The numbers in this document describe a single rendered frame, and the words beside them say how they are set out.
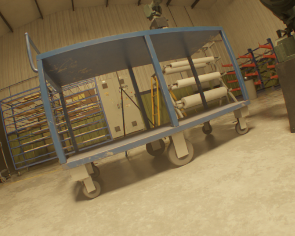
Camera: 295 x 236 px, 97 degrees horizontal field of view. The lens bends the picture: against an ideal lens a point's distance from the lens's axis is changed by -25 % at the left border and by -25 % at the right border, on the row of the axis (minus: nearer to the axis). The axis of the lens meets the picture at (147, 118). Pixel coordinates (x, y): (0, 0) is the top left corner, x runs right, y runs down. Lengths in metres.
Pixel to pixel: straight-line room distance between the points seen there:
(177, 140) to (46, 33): 7.46
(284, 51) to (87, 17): 7.67
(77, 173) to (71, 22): 7.36
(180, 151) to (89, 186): 0.67
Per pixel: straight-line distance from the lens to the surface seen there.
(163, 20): 2.07
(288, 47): 1.41
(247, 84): 5.57
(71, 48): 1.24
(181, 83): 4.35
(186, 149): 1.28
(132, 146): 1.11
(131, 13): 8.47
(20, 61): 7.87
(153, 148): 1.80
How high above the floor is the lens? 0.41
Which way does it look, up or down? level
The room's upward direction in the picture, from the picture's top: 17 degrees counter-clockwise
